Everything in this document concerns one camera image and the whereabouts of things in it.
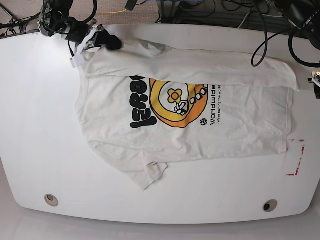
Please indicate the red tape rectangle marker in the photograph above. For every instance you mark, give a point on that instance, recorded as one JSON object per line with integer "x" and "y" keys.
{"x": 293, "y": 156}

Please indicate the left table cable grommet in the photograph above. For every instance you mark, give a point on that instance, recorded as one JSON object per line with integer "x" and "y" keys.
{"x": 51, "y": 200}

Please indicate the right table cable grommet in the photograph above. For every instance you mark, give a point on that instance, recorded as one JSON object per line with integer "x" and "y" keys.
{"x": 270, "y": 205}

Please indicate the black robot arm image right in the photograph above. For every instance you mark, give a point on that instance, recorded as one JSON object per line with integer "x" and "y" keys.
{"x": 304, "y": 15}

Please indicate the white T-shirt with LeRobot print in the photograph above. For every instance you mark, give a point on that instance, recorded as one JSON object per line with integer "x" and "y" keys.
{"x": 147, "y": 105}

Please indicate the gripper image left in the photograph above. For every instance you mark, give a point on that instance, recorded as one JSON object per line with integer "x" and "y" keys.
{"x": 75, "y": 31}

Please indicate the table cable grommet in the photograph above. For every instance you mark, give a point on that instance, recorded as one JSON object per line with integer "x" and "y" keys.
{"x": 270, "y": 205}
{"x": 51, "y": 200}

